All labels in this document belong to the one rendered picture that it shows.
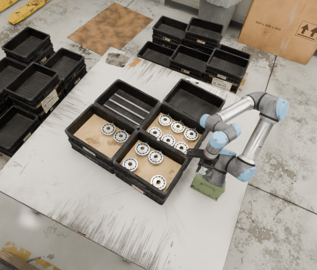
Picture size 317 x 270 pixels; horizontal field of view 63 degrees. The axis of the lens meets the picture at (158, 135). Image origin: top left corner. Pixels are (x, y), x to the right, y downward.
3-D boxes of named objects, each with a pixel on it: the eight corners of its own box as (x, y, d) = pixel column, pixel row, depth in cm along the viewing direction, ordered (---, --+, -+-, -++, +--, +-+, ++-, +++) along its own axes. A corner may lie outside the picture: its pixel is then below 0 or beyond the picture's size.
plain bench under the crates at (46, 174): (242, 147, 287) (270, 107, 229) (190, 304, 205) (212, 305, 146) (115, 94, 315) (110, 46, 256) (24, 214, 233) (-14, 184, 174)
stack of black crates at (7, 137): (21, 118, 269) (13, 104, 250) (45, 129, 264) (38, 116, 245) (-8, 148, 249) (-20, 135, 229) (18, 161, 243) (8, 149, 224)
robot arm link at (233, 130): (225, 117, 137) (211, 126, 132) (243, 126, 130) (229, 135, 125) (225, 128, 142) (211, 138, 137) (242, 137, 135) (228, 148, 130)
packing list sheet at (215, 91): (221, 89, 236) (221, 89, 235) (213, 106, 224) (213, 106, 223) (187, 76, 241) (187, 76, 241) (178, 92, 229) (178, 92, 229)
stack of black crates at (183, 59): (205, 77, 321) (212, 55, 292) (197, 94, 305) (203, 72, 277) (175, 66, 327) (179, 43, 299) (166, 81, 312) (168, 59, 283)
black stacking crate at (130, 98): (159, 111, 203) (160, 102, 194) (138, 137, 189) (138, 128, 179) (118, 88, 213) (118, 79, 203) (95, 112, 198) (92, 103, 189)
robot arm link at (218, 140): (232, 137, 124) (220, 146, 120) (224, 149, 133) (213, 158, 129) (220, 126, 127) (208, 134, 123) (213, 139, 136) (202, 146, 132)
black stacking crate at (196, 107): (221, 110, 209) (226, 100, 199) (205, 135, 194) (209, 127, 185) (179, 88, 218) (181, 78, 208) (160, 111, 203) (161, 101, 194)
